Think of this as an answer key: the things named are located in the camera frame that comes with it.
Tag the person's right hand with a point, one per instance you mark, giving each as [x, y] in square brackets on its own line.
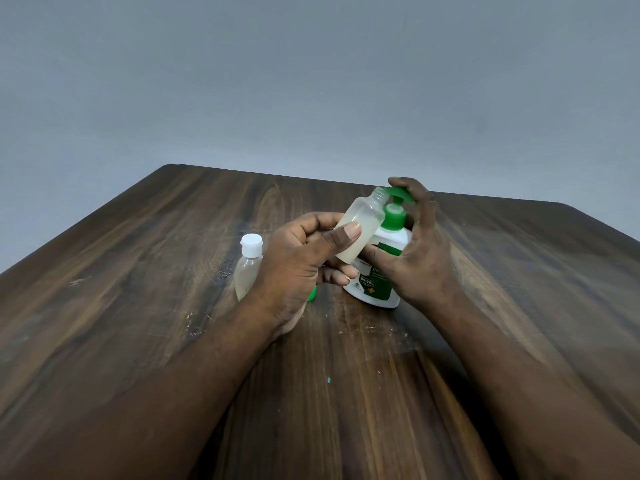
[430, 264]

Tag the person's left hand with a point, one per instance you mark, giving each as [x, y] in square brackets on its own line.
[290, 274]

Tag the green bottle cap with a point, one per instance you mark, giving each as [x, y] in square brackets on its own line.
[312, 294]

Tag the small clear bottle white cap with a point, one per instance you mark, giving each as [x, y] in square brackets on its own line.
[247, 272]

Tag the white hand sanitizer pump bottle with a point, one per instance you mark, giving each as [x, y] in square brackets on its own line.
[375, 292]

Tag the small clear bottle green-capped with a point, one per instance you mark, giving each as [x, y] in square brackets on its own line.
[367, 214]

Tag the person's right forearm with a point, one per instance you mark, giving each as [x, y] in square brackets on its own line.
[535, 394]

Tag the person's left forearm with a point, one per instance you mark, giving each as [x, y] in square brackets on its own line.
[155, 399]

